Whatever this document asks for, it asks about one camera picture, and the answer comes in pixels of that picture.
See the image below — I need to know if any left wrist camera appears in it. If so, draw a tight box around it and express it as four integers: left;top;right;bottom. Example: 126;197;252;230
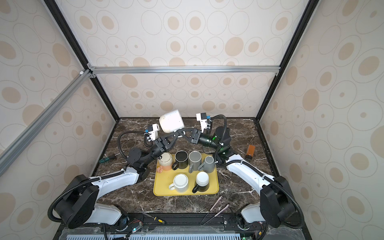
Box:
145;124;160;142

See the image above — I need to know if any green handled screwdriver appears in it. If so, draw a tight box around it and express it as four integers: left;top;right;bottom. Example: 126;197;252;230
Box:
99;153;120;164

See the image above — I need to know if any pink tweezers left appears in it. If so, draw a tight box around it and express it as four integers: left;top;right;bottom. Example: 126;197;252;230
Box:
200;196;223;226

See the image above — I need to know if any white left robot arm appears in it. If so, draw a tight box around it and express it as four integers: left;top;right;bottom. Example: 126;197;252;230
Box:
47;129;187;229

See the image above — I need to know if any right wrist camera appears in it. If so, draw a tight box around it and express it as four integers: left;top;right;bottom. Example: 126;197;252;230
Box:
196;113;211;134

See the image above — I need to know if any grey mug lying back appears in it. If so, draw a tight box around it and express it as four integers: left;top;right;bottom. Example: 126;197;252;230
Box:
198;156;216;174

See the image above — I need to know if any yellow plastic tray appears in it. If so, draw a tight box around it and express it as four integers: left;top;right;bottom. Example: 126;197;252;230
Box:
153;153;219;197

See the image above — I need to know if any yellow black screwdriver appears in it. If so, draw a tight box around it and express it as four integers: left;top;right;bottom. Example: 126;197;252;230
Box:
140;211;166;224

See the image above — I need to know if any white mug front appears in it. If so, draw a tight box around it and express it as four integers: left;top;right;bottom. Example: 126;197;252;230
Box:
169;174;189;193

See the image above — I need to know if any pink cream mug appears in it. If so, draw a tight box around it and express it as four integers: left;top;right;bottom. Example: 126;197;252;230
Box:
157;153;173;174

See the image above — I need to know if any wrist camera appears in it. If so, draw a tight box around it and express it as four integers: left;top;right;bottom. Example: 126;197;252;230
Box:
196;113;211;134
145;124;160;142

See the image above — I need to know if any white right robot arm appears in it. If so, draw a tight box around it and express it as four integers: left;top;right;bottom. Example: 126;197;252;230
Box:
171;127;305;229

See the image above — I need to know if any tall grey mug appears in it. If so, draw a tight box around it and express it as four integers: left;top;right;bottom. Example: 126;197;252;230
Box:
189;151;202;174

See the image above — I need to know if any horizontal aluminium frame bar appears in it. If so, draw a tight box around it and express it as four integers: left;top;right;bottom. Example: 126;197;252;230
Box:
90;66;281;74

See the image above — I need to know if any left aluminium frame bar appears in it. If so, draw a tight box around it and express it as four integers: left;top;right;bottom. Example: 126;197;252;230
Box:
1;69;91;175

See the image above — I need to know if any black mug white bottom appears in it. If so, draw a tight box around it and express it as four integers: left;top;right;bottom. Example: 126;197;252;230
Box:
192;172;210;194

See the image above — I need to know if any white speckled mug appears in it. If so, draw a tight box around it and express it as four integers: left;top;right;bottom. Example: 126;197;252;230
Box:
159;110;185;133

